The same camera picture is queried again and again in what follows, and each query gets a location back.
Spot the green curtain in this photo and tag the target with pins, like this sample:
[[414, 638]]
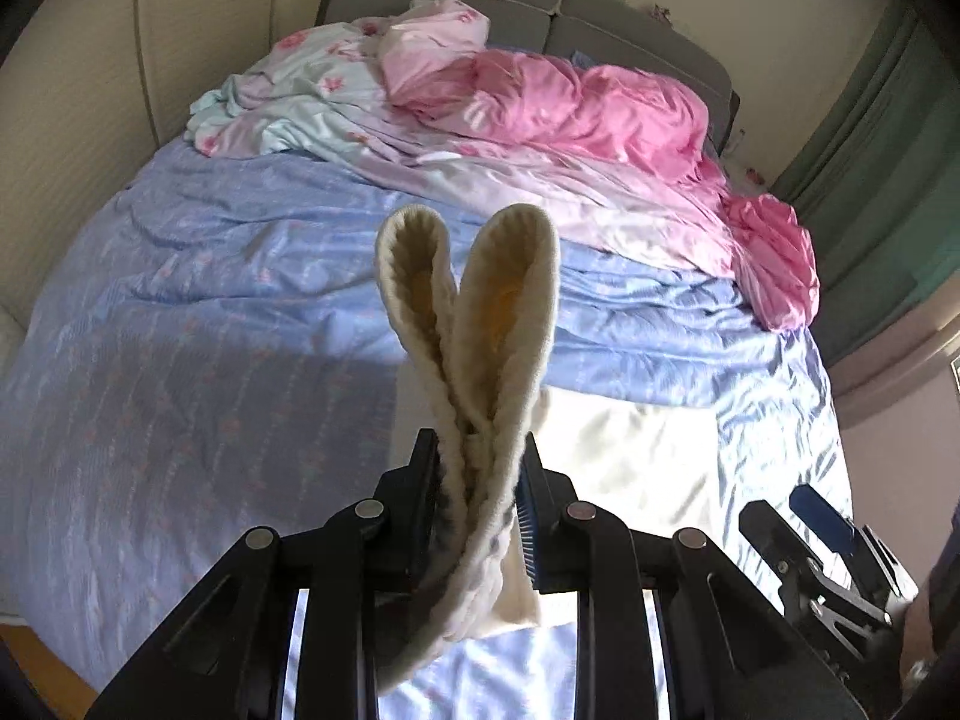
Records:
[[870, 165]]

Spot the cream knitted cloth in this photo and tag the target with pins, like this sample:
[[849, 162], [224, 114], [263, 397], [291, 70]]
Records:
[[480, 360]]

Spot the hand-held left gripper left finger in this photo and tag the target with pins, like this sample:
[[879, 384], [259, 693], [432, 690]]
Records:
[[409, 514]]

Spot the blue striped bed sheet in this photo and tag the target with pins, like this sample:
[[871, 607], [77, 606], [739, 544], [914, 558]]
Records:
[[225, 300]]

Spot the beige window sill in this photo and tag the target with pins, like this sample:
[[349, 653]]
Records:
[[900, 360]]

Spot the pale floral quilt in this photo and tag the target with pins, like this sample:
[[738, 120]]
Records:
[[315, 105]]

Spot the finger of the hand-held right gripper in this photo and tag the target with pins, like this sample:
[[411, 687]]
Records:
[[765, 536], [821, 517]]

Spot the pink blanket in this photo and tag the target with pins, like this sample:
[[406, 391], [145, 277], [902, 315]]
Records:
[[600, 112]]

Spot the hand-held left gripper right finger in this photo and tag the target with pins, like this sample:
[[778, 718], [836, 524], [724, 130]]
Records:
[[529, 529]]

